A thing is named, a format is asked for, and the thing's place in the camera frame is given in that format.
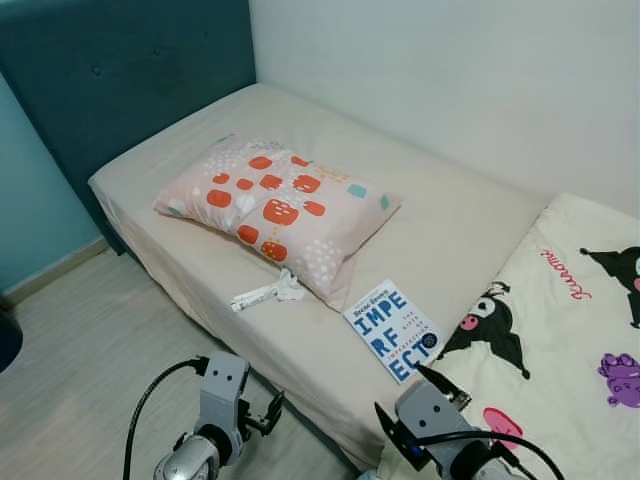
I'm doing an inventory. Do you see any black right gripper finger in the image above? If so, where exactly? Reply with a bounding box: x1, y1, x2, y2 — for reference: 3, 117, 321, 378
415, 363, 473, 408

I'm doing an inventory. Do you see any white book blue lettering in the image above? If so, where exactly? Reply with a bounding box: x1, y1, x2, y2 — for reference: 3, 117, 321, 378
343, 279, 443, 384

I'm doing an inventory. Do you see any cream cartoon print blanket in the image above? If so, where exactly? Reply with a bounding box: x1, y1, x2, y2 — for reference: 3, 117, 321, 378
380, 193, 640, 480

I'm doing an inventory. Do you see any pink patterned pillow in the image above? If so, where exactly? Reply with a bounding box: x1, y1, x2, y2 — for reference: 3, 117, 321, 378
153, 135, 403, 311

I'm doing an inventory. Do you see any cream sheeted mattress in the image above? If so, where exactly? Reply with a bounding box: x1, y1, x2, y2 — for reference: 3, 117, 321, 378
88, 82, 640, 471

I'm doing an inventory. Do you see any teal upholstered headboard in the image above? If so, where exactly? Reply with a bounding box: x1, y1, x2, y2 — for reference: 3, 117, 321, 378
0, 0, 258, 256

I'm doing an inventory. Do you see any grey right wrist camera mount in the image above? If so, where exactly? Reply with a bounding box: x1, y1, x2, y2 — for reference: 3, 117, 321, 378
392, 380, 471, 466

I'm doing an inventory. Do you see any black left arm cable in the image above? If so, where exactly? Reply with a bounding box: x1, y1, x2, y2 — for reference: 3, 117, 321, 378
122, 356, 209, 480

